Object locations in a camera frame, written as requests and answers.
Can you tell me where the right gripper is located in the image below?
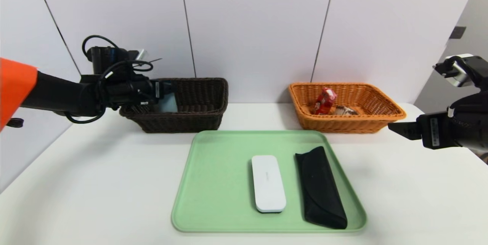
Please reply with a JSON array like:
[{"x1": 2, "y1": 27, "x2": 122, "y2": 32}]
[{"x1": 388, "y1": 91, "x2": 488, "y2": 152}]

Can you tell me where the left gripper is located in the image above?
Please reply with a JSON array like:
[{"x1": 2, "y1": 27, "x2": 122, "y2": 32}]
[{"x1": 138, "y1": 79, "x2": 178, "y2": 102}]

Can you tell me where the blue-grey plastic cup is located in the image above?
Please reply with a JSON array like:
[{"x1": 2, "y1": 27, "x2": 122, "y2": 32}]
[{"x1": 154, "y1": 92, "x2": 178, "y2": 113}]

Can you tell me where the chocolate blueberry cake slice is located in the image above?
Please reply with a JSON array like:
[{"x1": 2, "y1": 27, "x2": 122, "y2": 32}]
[{"x1": 335, "y1": 106, "x2": 359, "y2": 116}]

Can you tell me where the small red juice carton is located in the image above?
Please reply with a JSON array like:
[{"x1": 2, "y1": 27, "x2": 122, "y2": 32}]
[{"x1": 314, "y1": 87, "x2": 337, "y2": 115}]

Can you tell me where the white whiteboard eraser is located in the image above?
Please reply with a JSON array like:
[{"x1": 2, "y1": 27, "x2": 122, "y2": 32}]
[{"x1": 251, "y1": 155, "x2": 287, "y2": 213}]

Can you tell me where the dark brown wicker basket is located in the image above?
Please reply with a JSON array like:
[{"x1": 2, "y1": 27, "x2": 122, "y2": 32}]
[{"x1": 120, "y1": 78, "x2": 229, "y2": 134}]

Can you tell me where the orange wicker basket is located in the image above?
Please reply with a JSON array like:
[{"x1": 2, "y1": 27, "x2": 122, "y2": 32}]
[{"x1": 288, "y1": 82, "x2": 407, "y2": 134}]

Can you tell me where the black glasses pouch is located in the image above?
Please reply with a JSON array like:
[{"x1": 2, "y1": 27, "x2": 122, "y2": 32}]
[{"x1": 295, "y1": 146, "x2": 348, "y2": 229}]

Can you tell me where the light green plastic tray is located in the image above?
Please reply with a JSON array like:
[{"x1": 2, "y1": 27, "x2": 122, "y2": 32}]
[{"x1": 172, "y1": 130, "x2": 367, "y2": 233}]

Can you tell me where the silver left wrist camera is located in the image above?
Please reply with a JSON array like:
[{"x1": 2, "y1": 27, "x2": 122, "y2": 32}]
[{"x1": 128, "y1": 49, "x2": 147, "y2": 62}]

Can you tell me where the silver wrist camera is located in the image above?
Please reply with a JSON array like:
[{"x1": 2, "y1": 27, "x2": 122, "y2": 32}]
[
  {"x1": 128, "y1": 49, "x2": 147, "y2": 62},
  {"x1": 433, "y1": 54, "x2": 485, "y2": 88}
]

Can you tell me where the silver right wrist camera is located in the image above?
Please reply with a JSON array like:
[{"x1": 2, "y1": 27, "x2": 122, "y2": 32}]
[{"x1": 433, "y1": 54, "x2": 485, "y2": 88}]

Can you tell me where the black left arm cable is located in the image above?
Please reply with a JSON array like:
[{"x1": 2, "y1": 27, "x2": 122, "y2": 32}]
[{"x1": 64, "y1": 35, "x2": 162, "y2": 125}]

